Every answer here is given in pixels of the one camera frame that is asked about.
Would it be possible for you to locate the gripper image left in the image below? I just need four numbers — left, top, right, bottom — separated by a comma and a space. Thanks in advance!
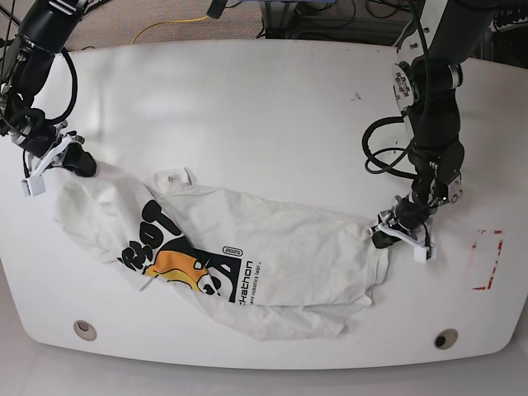
7, 109, 97, 177

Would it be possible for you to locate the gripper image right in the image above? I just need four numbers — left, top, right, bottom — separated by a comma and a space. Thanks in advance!
372, 196, 433, 249

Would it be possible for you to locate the white T-shirt with LeRobot print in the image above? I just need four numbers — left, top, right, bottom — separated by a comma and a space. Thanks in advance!
54, 163, 389, 341

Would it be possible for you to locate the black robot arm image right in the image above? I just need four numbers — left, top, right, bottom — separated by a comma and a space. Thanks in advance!
362, 1, 510, 249

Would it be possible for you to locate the red tape rectangle marker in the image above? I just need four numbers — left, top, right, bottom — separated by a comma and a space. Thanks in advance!
467, 229, 505, 291

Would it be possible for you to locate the white power strip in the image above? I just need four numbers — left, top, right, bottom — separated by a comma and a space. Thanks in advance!
490, 2, 527, 32

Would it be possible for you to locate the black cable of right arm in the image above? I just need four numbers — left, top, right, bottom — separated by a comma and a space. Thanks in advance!
0, 45, 79, 129

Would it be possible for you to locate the right table cable grommet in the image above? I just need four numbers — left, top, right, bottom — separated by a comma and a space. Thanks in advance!
433, 328, 459, 350

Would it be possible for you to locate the table cable grommet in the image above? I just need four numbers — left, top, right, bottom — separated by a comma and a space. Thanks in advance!
433, 328, 459, 350
73, 320, 97, 342

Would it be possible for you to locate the left table cable grommet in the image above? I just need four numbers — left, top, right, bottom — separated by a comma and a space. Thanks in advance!
73, 320, 97, 342

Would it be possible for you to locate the yellow cable on floor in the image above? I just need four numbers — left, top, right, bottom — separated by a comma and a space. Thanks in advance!
131, 15, 210, 45

